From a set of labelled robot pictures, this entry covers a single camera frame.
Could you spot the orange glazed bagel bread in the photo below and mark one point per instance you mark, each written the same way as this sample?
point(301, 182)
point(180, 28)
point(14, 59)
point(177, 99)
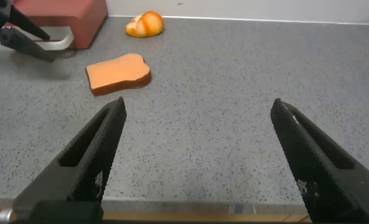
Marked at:
point(145, 25)

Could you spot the red drawer cabinet case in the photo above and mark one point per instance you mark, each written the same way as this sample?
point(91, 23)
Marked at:
point(63, 9)

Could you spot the toast bread slice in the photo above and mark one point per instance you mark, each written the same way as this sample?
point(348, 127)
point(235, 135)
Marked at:
point(117, 73)

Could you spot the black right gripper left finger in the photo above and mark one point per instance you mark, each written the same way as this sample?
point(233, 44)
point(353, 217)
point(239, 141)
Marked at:
point(87, 161)

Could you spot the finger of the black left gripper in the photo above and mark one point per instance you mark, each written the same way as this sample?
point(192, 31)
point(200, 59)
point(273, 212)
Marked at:
point(25, 45)
point(28, 25)

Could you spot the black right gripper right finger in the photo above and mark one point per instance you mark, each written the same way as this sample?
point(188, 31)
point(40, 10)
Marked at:
point(315, 168)

